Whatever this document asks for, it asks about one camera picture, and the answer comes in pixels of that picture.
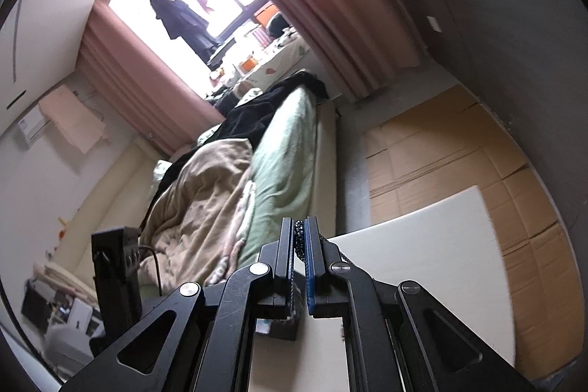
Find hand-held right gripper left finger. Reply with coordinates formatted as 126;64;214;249
60;217;299;392

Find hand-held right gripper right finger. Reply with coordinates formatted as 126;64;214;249
303;215;538;392

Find black bead bracelet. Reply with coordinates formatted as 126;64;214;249
293;218;351;266

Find black jewelry box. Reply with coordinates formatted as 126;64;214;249
252;317;299;343

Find white mattress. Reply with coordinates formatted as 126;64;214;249
308;103;341;237

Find green bed sheet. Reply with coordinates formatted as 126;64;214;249
239;86;320;269

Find beige blanket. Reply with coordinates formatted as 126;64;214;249
140;139;255;285

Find black clothing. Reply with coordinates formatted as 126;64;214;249
161;73;329;191

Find pale pink cloth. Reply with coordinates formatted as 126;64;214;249
39;85;108;154

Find flattened cardboard sheets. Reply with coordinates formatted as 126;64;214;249
363;84;580;374

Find white air conditioner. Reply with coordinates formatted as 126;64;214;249
16;84;99;145

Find white patterned bedding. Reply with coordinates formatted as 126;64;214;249
209;29;318;99

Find orange box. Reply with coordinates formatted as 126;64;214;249
255;4;281;28

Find dark hanging garment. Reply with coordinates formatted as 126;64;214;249
149;0;221;62

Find black cable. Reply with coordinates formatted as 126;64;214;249
141;246;161;297

